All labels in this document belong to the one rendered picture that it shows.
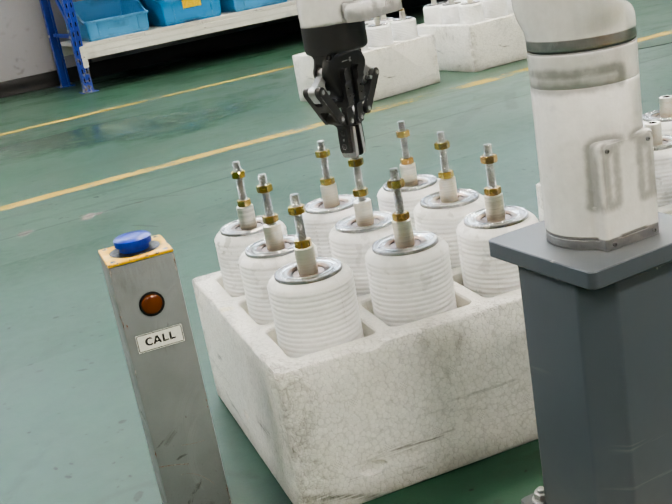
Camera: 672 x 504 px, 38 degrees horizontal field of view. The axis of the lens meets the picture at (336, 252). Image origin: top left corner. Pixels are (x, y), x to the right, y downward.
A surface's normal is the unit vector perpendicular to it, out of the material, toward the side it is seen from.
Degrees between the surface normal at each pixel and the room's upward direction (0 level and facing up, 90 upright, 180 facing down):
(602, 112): 90
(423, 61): 90
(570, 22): 91
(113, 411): 0
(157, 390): 90
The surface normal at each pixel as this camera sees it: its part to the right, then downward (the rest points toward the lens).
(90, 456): -0.17, -0.94
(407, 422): 0.36, 0.23
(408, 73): 0.56, 0.16
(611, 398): -0.29, 0.34
